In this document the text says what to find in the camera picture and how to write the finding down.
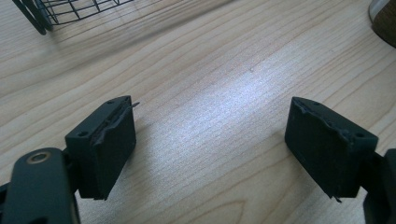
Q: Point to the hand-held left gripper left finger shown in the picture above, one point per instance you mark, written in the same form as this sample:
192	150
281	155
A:
106	149

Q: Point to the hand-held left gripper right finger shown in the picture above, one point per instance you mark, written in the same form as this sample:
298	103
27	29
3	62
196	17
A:
327	146

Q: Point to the brown round container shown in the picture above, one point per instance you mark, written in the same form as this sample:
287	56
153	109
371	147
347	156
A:
385	20

